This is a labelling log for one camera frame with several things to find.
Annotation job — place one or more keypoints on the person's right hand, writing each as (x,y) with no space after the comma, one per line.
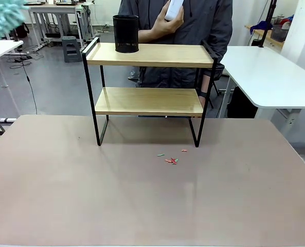
(165,27)

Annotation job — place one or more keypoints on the white plastic bottle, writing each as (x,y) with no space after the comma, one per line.
(173,9)

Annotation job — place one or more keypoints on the teal chenille duster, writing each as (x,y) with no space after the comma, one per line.
(0,18)

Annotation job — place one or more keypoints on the person's right forearm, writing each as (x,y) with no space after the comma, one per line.
(145,35)

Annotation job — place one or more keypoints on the person's left forearm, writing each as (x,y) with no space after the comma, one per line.
(205,83)

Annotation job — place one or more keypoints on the black mesh pen cup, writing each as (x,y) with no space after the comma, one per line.
(125,33)

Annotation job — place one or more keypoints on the person's dark grey jacket torso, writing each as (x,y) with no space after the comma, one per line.
(208,28)

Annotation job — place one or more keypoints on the black wristband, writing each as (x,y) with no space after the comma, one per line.
(202,94)

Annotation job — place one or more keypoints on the wooden background table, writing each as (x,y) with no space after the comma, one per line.
(260,34)

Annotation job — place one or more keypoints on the blue cloth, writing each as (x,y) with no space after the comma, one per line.
(261,25)

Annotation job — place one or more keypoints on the grey plastic step stool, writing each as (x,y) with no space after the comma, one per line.
(71,50)

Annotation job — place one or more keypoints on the black stand pole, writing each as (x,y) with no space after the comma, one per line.
(266,25)

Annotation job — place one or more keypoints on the black bag under table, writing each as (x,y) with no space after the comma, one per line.
(241,103)

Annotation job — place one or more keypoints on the large white table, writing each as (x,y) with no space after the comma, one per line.
(262,74)

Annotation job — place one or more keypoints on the red paper scrap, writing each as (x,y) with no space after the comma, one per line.
(173,159)

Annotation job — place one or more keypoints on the black backpack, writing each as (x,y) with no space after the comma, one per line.
(22,30)

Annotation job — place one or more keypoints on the black power strip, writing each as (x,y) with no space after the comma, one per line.
(23,58)

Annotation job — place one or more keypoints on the white power strip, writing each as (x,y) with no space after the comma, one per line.
(7,120)

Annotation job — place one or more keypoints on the black frame wooden two-tier shelf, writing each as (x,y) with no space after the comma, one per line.
(147,55)

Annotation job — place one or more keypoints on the white frame background desk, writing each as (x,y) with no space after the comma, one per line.
(57,10)

